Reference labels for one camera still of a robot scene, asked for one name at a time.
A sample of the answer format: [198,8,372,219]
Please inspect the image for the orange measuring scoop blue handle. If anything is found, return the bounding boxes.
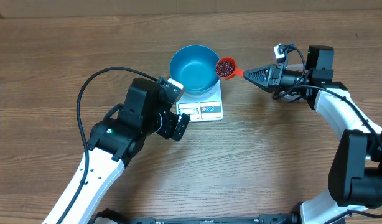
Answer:
[215,57,245,80]

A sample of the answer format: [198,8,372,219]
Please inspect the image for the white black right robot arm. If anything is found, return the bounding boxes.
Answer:
[240,44,382,223]

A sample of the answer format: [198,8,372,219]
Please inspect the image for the white digital kitchen scale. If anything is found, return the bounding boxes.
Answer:
[176,81,224,123]

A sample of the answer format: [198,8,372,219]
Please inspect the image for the blue plastic bowl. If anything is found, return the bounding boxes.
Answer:
[169,45,220,95]

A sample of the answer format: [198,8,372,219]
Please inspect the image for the clear plastic food container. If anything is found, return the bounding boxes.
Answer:
[287,64,304,72]

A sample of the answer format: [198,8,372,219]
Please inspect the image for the red adzuki beans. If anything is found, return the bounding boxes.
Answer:
[215,59,235,78]

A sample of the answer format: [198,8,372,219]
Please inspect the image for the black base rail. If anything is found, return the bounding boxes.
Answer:
[87,208,301,224]

